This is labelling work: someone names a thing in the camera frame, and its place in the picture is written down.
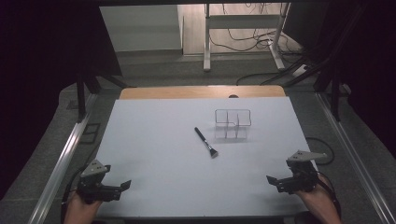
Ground black metal stand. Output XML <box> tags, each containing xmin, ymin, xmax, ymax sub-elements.
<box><xmin>75</xmin><ymin>70</ymin><xmax>129</xmax><ymax>123</ymax></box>
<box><xmin>313</xmin><ymin>69</ymin><xmax>353</xmax><ymax>122</ymax></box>

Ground clear acrylic organizer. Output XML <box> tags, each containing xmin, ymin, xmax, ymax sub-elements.
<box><xmin>214</xmin><ymin>108</ymin><xmax>252</xmax><ymax>140</ymax></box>

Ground black cable loop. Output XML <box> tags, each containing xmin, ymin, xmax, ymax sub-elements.
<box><xmin>305</xmin><ymin>136</ymin><xmax>336</xmax><ymax>166</ymax></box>

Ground aluminium floor rail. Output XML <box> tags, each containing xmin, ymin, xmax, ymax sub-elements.
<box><xmin>315</xmin><ymin>92</ymin><xmax>396</xmax><ymax>224</ymax></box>
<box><xmin>35</xmin><ymin>92</ymin><xmax>98</xmax><ymax>224</ymax></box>

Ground person's left hand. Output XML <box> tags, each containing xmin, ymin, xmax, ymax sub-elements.
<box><xmin>63</xmin><ymin>191</ymin><xmax>105</xmax><ymax>224</ymax></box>

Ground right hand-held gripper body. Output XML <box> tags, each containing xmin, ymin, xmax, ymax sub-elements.
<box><xmin>276</xmin><ymin>150</ymin><xmax>329</xmax><ymax>195</ymax></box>

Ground tangled black floor cables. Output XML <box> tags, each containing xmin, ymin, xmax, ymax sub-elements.
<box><xmin>208</xmin><ymin>3</ymin><xmax>307</xmax><ymax>87</ymax></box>

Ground white power strip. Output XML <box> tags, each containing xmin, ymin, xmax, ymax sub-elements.
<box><xmin>291</xmin><ymin>63</ymin><xmax>310</xmax><ymax>78</ymax></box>

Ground wooden table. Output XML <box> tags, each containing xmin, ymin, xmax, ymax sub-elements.
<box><xmin>119</xmin><ymin>85</ymin><xmax>287</xmax><ymax>101</ymax></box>

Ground black makeup brush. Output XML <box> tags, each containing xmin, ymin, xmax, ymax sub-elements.
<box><xmin>193</xmin><ymin>126</ymin><xmax>219</xmax><ymax>160</ymax></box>

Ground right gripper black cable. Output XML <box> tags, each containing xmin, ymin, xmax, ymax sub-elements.
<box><xmin>317</xmin><ymin>173</ymin><xmax>343</xmax><ymax>219</ymax></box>

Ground white cabinet panel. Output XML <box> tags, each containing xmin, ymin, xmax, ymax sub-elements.
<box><xmin>99</xmin><ymin>4</ymin><xmax>183</xmax><ymax>53</ymax></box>

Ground person's right hand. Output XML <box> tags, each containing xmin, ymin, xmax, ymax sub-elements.
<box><xmin>294</xmin><ymin>175</ymin><xmax>343</xmax><ymax>224</ymax></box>

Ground white metal desk frame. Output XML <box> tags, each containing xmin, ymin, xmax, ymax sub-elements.
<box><xmin>203</xmin><ymin>3</ymin><xmax>292</xmax><ymax>73</ymax></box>

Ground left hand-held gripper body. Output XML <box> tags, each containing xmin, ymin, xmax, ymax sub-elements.
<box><xmin>77</xmin><ymin>159</ymin><xmax>123</xmax><ymax>205</ymax></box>

